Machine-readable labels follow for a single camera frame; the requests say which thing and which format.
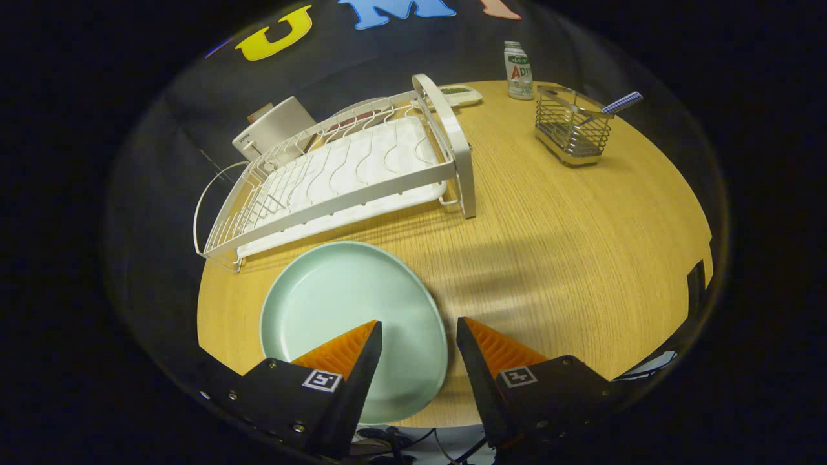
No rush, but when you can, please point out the white wire dish rack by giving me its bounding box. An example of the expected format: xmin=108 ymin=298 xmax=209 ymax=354
xmin=194 ymin=73 xmax=477 ymax=272

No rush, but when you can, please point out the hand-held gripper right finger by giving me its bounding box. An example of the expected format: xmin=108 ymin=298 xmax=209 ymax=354
xmin=456 ymin=316 xmax=637 ymax=453

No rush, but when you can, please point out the cream divided tray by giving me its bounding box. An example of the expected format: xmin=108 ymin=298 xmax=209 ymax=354
xmin=438 ymin=85 xmax=483 ymax=107

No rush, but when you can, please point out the white drip tray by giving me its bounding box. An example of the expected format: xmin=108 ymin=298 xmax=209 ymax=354
xmin=236 ymin=116 xmax=448 ymax=259

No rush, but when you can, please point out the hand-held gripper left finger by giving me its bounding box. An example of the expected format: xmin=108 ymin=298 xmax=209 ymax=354
xmin=200 ymin=320 xmax=383 ymax=460

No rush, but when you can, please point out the metal wire basket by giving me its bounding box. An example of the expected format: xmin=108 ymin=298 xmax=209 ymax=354
xmin=534 ymin=85 xmax=614 ymax=167

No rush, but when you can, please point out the black backdrop cloth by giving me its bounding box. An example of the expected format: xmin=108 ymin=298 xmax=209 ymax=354
xmin=107 ymin=0 xmax=728 ymax=362

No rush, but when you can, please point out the spoon with blue checked handle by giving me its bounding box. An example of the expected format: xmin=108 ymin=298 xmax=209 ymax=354
xmin=575 ymin=91 xmax=644 ymax=127

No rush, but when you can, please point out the white toaster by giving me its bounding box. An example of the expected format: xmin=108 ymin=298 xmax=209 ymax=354
xmin=232 ymin=97 xmax=317 ymax=162

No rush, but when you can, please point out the white drink bottle green cap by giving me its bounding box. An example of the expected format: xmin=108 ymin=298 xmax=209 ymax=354
xmin=504 ymin=41 xmax=534 ymax=101

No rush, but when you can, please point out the black cable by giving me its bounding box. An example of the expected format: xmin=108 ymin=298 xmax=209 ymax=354
xmin=352 ymin=426 xmax=492 ymax=465

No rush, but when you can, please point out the beige round plate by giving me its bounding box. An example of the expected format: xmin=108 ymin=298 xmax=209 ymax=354
xmin=336 ymin=97 xmax=395 ymax=123

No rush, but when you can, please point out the light green plate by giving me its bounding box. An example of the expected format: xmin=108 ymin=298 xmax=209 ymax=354
xmin=260 ymin=241 xmax=448 ymax=426

